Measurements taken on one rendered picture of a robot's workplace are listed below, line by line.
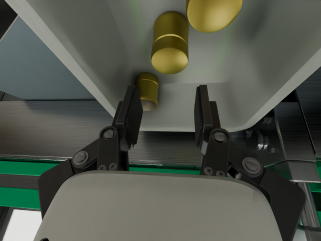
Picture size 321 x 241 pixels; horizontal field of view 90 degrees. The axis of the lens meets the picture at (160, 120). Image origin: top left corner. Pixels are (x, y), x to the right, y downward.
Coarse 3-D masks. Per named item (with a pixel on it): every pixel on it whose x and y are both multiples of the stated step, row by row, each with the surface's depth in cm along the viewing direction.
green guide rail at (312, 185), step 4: (312, 184) 23; (312, 188) 23; (316, 188) 23; (312, 192) 23; (316, 192) 23; (320, 192) 23; (316, 196) 23; (320, 196) 23; (316, 200) 23; (320, 200) 23; (316, 204) 23; (320, 204) 22; (316, 208) 22; (320, 208) 22; (320, 212) 22; (320, 216) 22; (320, 220) 22
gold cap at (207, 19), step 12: (192, 0) 10; (204, 0) 10; (216, 0) 10; (228, 0) 10; (240, 0) 9; (192, 12) 10; (204, 12) 10; (216, 12) 10; (228, 12) 10; (192, 24) 11; (204, 24) 11; (216, 24) 11; (228, 24) 11
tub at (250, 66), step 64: (64, 0) 10; (128, 0) 14; (256, 0) 13; (320, 0) 9; (64, 64) 12; (128, 64) 20; (192, 64) 21; (256, 64) 16; (320, 64) 10; (192, 128) 22
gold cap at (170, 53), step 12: (168, 12) 14; (156, 24) 15; (168, 24) 14; (180, 24) 14; (156, 36) 14; (168, 36) 13; (180, 36) 14; (156, 48) 13; (168, 48) 13; (180, 48) 13; (156, 60) 14; (168, 60) 14; (180, 60) 14; (168, 72) 16
